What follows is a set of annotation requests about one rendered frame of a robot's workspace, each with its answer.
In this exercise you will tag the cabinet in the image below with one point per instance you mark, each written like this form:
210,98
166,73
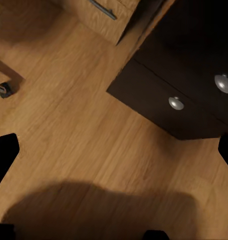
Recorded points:
176,75
108,18

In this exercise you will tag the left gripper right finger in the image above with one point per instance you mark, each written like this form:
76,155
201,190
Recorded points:
223,146

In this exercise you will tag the swivel chair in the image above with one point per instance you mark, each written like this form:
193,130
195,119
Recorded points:
5,91

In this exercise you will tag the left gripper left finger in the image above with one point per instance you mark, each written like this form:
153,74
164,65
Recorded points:
9,149

